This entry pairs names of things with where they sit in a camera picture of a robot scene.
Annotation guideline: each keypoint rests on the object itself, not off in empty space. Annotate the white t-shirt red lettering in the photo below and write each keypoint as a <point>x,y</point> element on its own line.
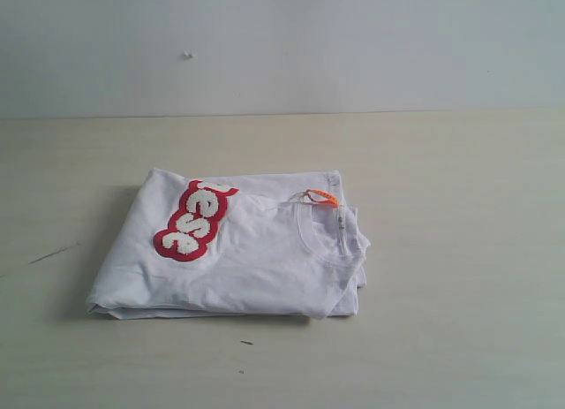
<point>236,245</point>

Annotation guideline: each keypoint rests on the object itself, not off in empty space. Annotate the orange neck label tag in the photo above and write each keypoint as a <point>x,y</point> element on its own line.
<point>321,198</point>

